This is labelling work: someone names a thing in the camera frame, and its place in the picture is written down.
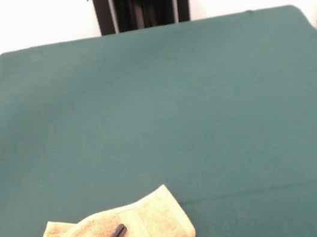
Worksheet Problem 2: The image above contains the dark green table cloth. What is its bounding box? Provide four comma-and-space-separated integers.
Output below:
0, 0, 317, 237

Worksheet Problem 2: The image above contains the small black rubber pad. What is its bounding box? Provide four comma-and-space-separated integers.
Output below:
103, 223, 128, 237

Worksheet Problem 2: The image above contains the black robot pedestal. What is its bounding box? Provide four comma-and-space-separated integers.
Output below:
85, 0, 201, 38

